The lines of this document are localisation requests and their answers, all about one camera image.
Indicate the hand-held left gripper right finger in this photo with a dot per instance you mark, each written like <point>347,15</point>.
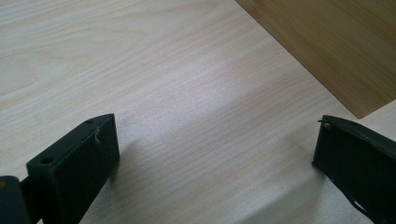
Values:
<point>358,168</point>

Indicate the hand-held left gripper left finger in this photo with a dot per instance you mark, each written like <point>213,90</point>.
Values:
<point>74,168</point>

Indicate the brown wooden board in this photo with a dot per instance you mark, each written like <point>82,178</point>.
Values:
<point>327,43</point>

